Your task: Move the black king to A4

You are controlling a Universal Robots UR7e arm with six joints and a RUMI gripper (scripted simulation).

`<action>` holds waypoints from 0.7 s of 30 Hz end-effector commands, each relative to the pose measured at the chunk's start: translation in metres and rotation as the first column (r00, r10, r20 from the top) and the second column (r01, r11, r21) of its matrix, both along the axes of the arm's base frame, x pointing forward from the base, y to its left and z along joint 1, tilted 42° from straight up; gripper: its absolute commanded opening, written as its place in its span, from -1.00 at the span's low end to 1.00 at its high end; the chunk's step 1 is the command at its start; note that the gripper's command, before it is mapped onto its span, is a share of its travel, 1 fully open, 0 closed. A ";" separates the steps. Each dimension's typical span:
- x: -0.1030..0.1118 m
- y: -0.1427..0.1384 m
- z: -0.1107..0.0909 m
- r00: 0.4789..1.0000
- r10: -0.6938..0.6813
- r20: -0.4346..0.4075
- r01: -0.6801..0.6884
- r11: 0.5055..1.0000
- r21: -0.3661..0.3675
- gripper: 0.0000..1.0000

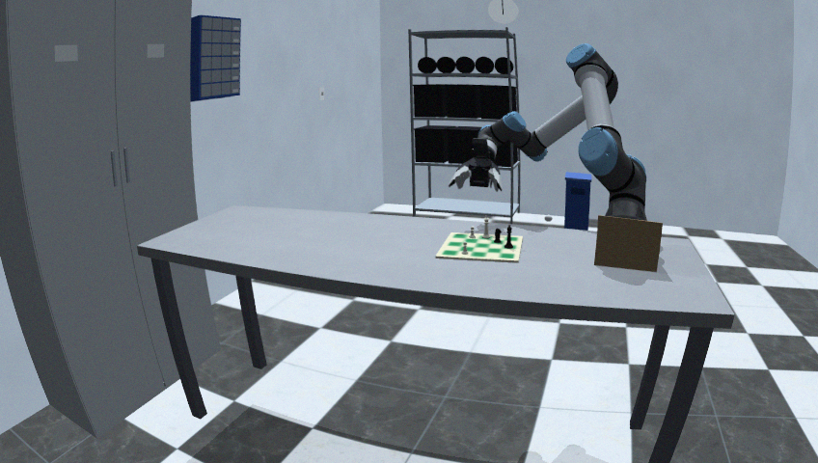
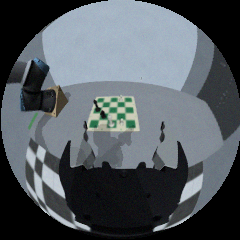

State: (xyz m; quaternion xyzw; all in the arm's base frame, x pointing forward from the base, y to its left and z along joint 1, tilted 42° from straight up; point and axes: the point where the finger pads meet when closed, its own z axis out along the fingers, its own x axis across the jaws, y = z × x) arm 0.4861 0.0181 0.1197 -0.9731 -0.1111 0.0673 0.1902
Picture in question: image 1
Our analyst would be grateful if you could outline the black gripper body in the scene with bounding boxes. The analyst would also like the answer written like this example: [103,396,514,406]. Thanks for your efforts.
[469,148,495,187]

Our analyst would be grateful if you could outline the white king chess piece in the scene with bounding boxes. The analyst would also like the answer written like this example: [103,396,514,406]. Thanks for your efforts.
[482,216,491,238]

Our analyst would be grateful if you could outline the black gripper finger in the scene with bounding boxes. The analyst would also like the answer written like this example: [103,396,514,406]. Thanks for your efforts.
[485,162,502,192]
[449,160,474,189]

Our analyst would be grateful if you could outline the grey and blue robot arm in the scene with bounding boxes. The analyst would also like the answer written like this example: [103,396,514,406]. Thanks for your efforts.
[472,43,647,221]

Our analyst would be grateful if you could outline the green and cream chessboard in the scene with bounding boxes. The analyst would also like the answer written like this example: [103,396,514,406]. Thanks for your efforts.
[435,232,523,262]

